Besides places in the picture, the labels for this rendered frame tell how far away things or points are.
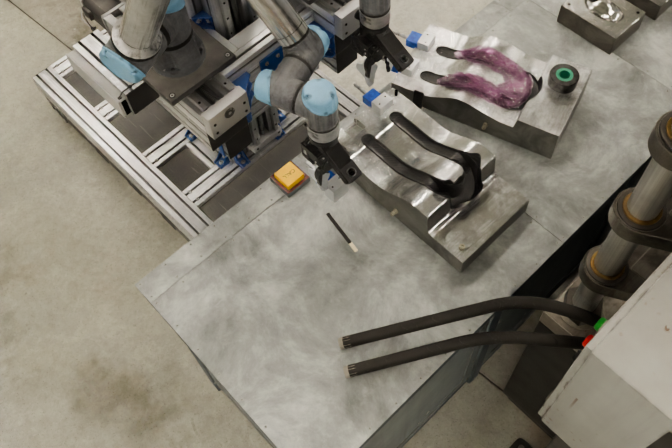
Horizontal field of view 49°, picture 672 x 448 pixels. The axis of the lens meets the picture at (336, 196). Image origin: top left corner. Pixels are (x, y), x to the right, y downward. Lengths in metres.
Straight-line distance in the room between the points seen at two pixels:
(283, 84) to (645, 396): 0.95
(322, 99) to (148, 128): 1.53
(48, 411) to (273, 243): 1.21
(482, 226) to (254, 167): 1.15
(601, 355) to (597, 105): 1.22
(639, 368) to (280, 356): 0.94
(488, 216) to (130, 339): 1.47
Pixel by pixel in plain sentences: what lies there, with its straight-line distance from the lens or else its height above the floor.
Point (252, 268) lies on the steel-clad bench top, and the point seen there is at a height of 0.80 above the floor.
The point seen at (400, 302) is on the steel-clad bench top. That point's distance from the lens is 1.89.
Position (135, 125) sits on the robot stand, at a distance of 3.05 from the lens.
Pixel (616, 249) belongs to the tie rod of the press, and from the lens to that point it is 1.62.
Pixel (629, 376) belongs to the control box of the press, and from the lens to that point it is 1.18.
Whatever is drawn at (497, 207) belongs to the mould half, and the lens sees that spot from 1.97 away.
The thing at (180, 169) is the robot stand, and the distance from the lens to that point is 2.88.
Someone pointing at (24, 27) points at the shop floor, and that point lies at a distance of 3.91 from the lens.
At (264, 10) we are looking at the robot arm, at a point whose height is 1.38.
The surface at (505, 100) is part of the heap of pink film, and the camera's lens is 2.13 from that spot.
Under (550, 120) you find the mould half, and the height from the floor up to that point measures 0.91.
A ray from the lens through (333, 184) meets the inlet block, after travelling 1.87.
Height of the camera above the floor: 2.55
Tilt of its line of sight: 59 degrees down
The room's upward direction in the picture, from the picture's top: 5 degrees counter-clockwise
